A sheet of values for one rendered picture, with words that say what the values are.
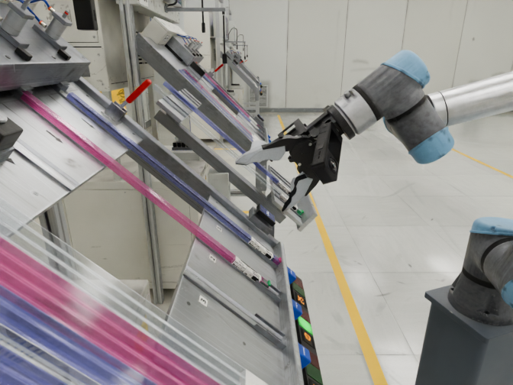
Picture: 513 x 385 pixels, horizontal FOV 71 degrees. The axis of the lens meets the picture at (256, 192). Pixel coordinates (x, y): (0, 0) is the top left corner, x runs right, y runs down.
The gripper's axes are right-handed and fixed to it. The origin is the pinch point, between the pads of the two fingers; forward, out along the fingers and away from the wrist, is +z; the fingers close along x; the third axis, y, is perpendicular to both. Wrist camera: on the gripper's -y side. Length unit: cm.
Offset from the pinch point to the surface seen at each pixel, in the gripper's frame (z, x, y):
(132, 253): 87, -35, 80
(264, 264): 8.7, -11.4, -4.9
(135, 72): 26, 20, 91
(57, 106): 15.5, 33.3, 4.9
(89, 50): 35, 36, 100
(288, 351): 7.0, -8.5, -26.2
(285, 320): 6.9, -10.2, -20.0
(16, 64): 10.1, 40.2, -4.3
